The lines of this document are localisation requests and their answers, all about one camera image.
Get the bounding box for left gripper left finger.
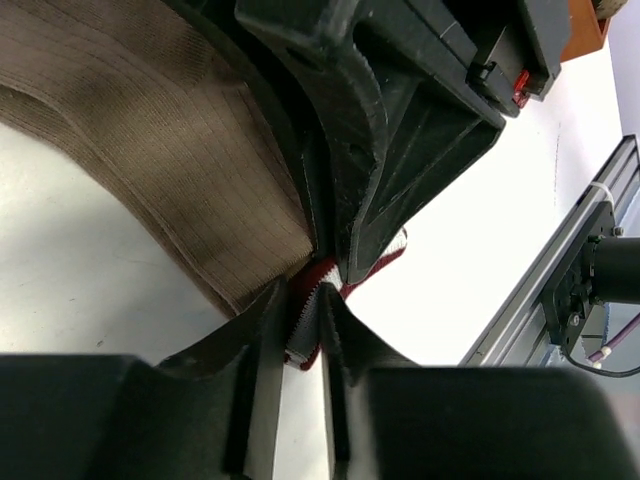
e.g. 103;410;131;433
1;279;288;479

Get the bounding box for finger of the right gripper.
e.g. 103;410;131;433
235;1;505;283
170;1;360;270

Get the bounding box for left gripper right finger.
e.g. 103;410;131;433
319;286;639;479

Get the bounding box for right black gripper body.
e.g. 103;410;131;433
407;0;570;118

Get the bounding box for brown sock red stripes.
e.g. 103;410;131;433
0;0;409;374

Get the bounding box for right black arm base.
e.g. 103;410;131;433
542;201;615;350

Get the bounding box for orange compartment tray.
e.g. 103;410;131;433
560;0;611;63

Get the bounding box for aluminium table rail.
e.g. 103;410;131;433
461;135;639;367

